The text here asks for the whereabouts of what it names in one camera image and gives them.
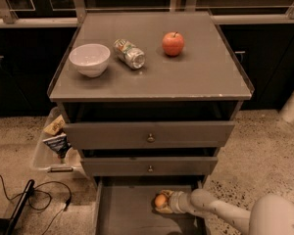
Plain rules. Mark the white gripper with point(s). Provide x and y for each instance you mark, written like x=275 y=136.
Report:
x=175 y=202

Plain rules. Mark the orange fruit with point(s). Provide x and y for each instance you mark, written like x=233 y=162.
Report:
x=160 y=200

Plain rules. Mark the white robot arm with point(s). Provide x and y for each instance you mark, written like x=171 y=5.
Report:
x=270 y=215

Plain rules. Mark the grey bottom drawer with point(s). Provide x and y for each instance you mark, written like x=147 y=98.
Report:
x=125 y=206

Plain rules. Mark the grey drawer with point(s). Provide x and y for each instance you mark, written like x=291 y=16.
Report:
x=149 y=166
x=125 y=206
x=148 y=135

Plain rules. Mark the grey middle drawer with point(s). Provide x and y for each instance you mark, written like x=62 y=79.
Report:
x=149 y=166

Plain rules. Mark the grey drawer cabinet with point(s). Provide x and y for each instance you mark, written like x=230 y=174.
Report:
x=203 y=83

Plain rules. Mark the grey top drawer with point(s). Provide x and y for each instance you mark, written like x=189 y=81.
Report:
x=148 y=135

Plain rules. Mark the dark blue snack bag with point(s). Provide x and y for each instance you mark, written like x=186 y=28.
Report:
x=58 y=144

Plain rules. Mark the clear plastic bin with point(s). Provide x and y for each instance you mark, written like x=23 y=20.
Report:
x=46 y=160

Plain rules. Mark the tan snack packet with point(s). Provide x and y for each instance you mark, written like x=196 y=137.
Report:
x=55 y=126

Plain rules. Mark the silver green soda can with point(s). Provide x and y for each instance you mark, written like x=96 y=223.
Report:
x=129 y=53

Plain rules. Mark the red apple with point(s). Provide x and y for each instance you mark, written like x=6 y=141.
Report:
x=173 y=43

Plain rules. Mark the white bowl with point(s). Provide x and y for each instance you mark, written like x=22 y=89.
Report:
x=90 y=59

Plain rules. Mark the black stand leg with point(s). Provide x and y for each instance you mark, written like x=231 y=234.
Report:
x=8 y=224

